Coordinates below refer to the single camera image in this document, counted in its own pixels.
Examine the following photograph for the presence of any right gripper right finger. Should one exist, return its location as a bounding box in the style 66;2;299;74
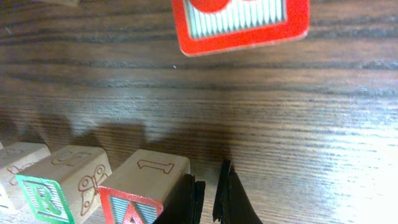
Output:
213;159;262;224

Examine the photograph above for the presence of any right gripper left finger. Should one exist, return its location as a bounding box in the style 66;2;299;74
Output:
154;174;206;224

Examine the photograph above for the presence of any red A block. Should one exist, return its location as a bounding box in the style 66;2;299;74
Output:
98;149;190;223

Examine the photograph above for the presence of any green R block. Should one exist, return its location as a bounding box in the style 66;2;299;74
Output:
16;145;112;223

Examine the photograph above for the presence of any yellow C block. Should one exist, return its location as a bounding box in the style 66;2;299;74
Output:
1;142;51;213

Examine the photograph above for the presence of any red 3 block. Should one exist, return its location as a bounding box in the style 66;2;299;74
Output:
171;0;310;57

